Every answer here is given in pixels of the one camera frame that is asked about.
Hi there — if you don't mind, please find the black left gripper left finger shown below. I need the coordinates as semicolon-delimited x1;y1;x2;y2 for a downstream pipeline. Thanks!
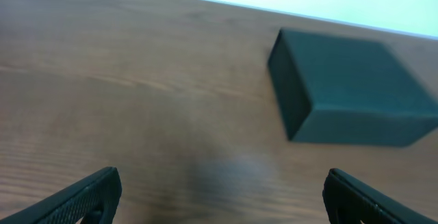
1;166;122;224

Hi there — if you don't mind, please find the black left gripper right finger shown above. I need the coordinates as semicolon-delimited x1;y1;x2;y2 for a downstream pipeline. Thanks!
322;168;437;224

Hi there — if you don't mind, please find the black gift box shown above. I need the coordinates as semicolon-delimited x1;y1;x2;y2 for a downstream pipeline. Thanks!
268;29;437;147

